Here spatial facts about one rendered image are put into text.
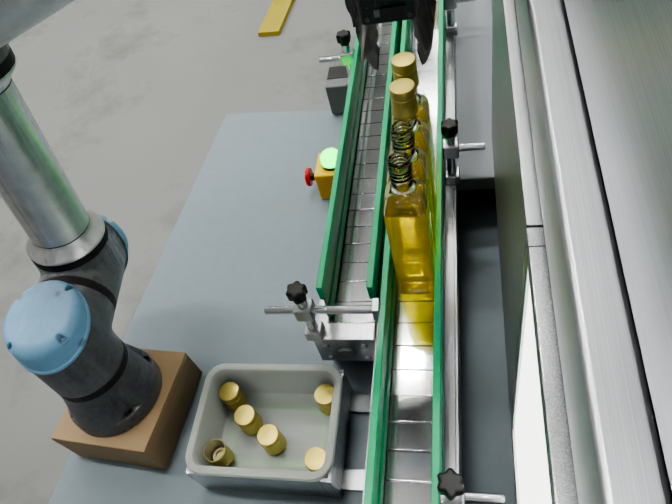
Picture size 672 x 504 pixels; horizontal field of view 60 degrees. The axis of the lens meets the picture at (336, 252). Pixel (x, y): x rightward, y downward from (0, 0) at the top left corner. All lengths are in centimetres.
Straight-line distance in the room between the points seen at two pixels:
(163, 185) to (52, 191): 181
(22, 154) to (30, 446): 151
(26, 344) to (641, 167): 77
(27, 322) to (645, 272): 78
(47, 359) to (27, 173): 24
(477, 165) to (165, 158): 194
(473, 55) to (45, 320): 96
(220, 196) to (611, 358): 114
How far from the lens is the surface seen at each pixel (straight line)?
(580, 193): 32
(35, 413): 227
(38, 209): 87
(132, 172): 281
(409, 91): 78
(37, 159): 83
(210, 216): 130
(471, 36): 137
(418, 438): 80
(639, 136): 26
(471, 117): 116
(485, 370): 98
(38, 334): 87
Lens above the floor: 163
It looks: 51 degrees down
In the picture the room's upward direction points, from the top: 19 degrees counter-clockwise
